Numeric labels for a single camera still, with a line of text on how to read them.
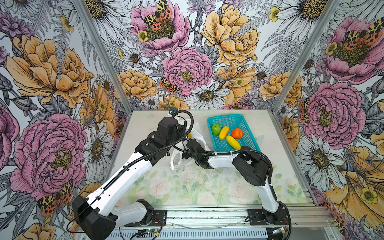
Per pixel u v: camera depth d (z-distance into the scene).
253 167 0.54
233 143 0.99
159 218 0.73
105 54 0.88
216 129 1.02
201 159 0.75
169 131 0.52
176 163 0.81
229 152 0.59
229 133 1.08
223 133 1.04
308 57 0.89
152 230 0.71
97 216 0.37
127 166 0.44
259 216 0.74
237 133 1.01
